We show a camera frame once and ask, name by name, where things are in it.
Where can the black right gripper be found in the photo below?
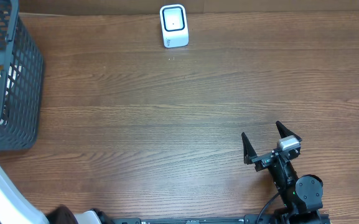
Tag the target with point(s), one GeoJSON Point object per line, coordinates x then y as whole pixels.
{"type": "Point", "coordinates": [270, 158]}

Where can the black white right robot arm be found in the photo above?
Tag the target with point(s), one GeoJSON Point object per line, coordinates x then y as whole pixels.
{"type": "Point", "coordinates": [298, 199]}

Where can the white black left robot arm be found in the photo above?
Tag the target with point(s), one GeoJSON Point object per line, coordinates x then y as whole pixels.
{"type": "Point", "coordinates": [14, 208]}

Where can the white barcode scanner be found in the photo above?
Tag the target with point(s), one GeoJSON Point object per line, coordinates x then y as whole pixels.
{"type": "Point", "coordinates": [175, 32]}

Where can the grey plastic mesh basket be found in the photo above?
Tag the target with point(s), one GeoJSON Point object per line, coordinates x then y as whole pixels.
{"type": "Point", "coordinates": [20, 83]}

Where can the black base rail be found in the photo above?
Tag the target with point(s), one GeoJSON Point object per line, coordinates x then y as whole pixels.
{"type": "Point", "coordinates": [99, 217]}

